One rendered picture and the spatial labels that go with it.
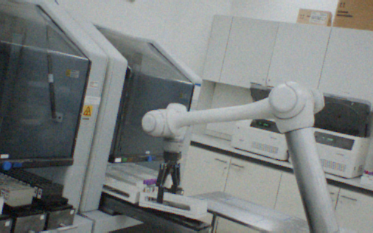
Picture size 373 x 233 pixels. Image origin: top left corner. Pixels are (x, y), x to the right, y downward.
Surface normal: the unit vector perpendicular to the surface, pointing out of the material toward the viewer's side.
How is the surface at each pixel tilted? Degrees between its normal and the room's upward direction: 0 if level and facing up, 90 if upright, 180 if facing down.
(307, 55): 90
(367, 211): 90
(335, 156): 90
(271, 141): 90
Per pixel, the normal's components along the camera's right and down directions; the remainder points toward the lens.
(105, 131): 0.85, 0.21
